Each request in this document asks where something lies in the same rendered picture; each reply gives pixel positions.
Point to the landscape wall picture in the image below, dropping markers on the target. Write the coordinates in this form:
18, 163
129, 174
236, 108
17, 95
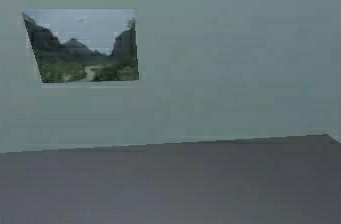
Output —
81, 50

